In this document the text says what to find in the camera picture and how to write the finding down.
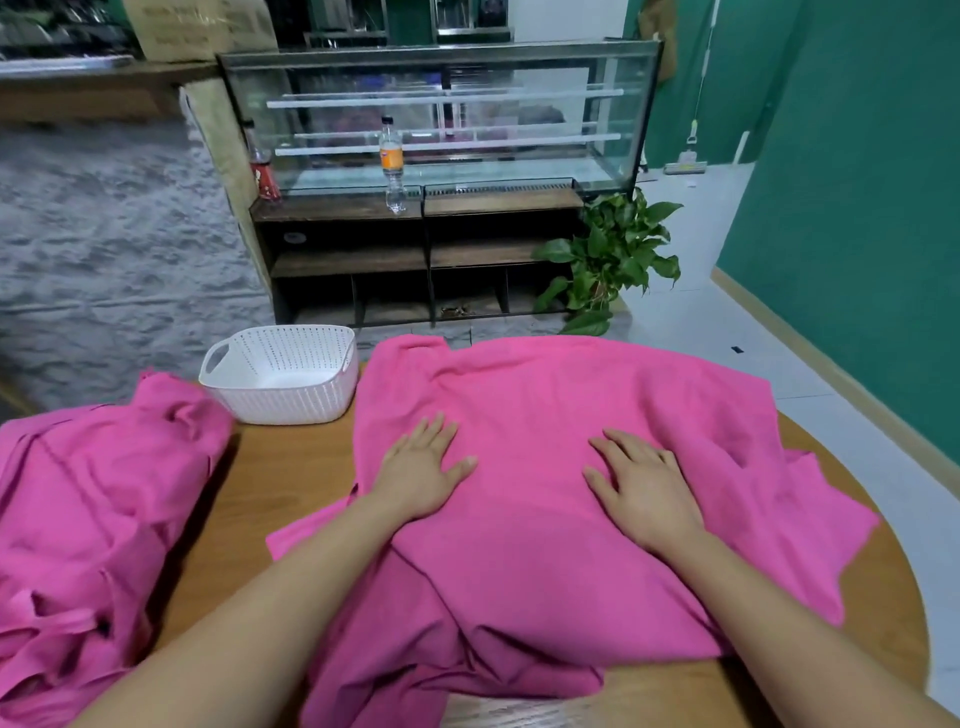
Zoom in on glass display case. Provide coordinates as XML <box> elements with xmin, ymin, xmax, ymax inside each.
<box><xmin>217</xmin><ymin>39</ymin><xmax>666</xmax><ymax>206</ymax></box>

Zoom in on dark wooden shelf cabinet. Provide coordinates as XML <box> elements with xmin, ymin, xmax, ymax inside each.
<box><xmin>246</xmin><ymin>181</ymin><xmax>596</xmax><ymax>330</ymax></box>

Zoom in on clear bottle with orange label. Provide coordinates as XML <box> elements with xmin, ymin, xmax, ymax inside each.
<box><xmin>376</xmin><ymin>115</ymin><xmax>410</xmax><ymax>216</ymax></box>

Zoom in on red label cola bottle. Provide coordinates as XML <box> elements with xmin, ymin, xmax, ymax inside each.
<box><xmin>246</xmin><ymin>141</ymin><xmax>284</xmax><ymax>206</ymax></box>

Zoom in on cardboard box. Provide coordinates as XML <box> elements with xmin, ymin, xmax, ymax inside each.
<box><xmin>121</xmin><ymin>0</ymin><xmax>281</xmax><ymax>66</ymax></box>

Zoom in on person's right forearm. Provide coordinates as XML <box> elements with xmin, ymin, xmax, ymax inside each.
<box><xmin>657</xmin><ymin>525</ymin><xmax>960</xmax><ymax>728</ymax></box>

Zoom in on white woven plastic basket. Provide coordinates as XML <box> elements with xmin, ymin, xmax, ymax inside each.
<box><xmin>198</xmin><ymin>322</ymin><xmax>363</xmax><ymax>428</ymax></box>

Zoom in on pile of pink cloths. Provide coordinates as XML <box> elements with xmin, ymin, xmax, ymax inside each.
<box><xmin>0</xmin><ymin>370</ymin><xmax>240</xmax><ymax>728</ymax></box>

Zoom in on wooden bar counter top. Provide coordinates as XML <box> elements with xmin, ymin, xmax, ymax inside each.
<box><xmin>0</xmin><ymin>57</ymin><xmax>230</xmax><ymax>126</ymax></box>

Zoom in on person's left forearm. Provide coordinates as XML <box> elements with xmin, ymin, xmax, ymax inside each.
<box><xmin>67</xmin><ymin>495</ymin><xmax>417</xmax><ymax>728</ymax></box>

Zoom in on white mop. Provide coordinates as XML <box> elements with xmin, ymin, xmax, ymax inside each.
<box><xmin>663</xmin><ymin>0</ymin><xmax>723</xmax><ymax>177</ymax></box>

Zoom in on pink towel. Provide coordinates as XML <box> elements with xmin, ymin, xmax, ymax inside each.
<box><xmin>265</xmin><ymin>331</ymin><xmax>884</xmax><ymax>728</ymax></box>

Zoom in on person's right hand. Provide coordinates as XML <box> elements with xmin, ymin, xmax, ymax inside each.
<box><xmin>580</xmin><ymin>429</ymin><xmax>708</xmax><ymax>558</ymax></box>

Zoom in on person's left hand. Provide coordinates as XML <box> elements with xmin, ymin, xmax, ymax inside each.
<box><xmin>367</xmin><ymin>415</ymin><xmax>479</xmax><ymax>525</ymax></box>

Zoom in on green potted plant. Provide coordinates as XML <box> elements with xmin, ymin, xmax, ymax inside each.
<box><xmin>534</xmin><ymin>186</ymin><xmax>686</xmax><ymax>339</ymax></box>

